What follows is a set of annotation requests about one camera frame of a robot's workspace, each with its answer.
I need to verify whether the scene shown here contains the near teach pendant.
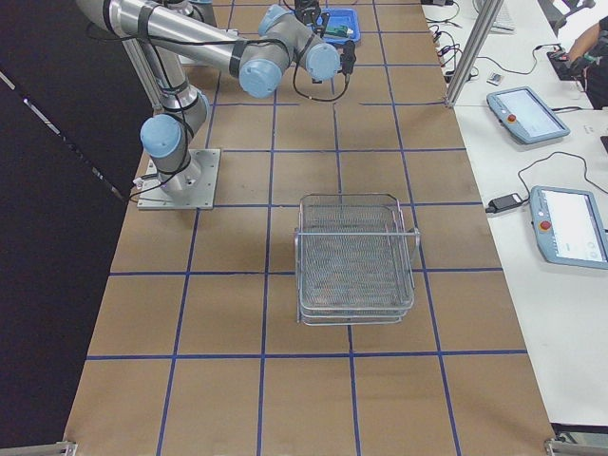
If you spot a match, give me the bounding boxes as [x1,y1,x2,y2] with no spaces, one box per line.
[529,185,607,270]

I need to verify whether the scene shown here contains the black power adapter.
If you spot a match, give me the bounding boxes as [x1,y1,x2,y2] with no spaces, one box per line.
[485,193,527,214]

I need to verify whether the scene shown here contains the far teach pendant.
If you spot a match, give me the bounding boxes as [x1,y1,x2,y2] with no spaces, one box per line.
[485,86,570,144]

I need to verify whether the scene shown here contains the blue plastic tray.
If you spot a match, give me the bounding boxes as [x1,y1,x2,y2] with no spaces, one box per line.
[322,8,361,45]

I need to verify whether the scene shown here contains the teach pendant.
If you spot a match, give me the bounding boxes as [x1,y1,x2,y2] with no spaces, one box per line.
[485,86,570,144]
[529,185,607,270]

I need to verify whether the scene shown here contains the green white switch module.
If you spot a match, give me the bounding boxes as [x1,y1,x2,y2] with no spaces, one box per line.
[325,25,354,39]

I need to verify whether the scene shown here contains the wire mesh shelf tray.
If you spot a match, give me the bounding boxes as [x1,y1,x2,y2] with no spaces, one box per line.
[294,193,420,326]

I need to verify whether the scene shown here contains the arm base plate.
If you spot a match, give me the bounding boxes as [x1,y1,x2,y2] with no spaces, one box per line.
[135,149,221,210]

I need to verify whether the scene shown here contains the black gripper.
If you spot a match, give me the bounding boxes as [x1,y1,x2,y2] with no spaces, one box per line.
[294,0,321,24]
[341,40,356,75]

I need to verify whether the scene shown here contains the aluminium frame post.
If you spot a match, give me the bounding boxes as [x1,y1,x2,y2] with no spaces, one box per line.
[445,0,504,108]

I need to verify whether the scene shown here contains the person forearm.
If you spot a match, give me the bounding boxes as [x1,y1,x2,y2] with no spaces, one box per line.
[568,22,602,62]

